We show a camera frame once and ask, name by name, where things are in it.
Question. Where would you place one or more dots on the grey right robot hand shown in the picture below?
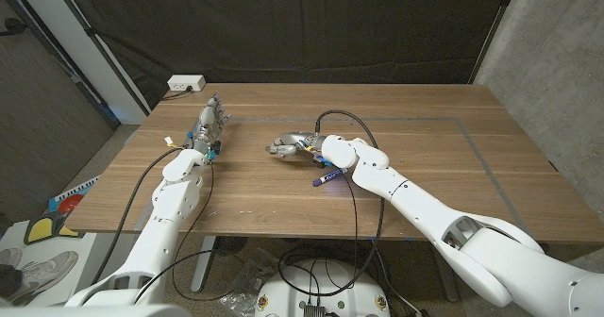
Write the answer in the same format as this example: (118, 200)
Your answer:
(297, 142)

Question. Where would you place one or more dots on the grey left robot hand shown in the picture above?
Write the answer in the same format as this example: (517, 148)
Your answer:
(207, 126)

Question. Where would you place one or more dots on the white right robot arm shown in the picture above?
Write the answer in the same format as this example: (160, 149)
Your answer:
(415, 199)

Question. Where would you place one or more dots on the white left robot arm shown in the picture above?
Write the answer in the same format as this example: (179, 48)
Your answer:
(174, 199)

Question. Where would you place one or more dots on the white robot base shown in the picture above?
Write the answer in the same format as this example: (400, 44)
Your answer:
(330, 284)

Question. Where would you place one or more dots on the purple marker with white cap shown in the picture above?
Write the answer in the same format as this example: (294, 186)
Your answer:
(328, 177)

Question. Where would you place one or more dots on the white power strip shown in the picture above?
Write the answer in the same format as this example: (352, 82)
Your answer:
(186, 83)

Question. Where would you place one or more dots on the black backdrop curtain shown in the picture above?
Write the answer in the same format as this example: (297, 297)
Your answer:
(302, 24)

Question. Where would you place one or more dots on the black round floor object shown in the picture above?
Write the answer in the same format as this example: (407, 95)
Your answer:
(230, 245)

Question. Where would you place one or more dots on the grey tape outline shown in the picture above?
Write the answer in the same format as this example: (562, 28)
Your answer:
(424, 118)

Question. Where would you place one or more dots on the white table leg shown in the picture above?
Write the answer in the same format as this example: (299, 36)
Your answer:
(204, 260)

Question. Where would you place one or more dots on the black backdrop stand pole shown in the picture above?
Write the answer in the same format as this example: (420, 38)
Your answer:
(99, 45)
(493, 31)

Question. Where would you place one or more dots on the clear plastic bag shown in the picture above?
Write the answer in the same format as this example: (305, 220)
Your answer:
(250, 279)

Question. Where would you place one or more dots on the blue red printed sheet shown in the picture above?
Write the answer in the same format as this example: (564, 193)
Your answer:
(71, 203)

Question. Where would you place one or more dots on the black yellow floor mat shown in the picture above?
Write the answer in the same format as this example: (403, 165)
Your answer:
(42, 229)

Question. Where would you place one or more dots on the grey table leg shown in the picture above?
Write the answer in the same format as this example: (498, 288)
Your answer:
(446, 284)

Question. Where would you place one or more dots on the grey sneaker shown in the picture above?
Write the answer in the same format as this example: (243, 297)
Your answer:
(45, 272)

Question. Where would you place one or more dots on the white floor board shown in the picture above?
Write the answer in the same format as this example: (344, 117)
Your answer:
(14, 237)

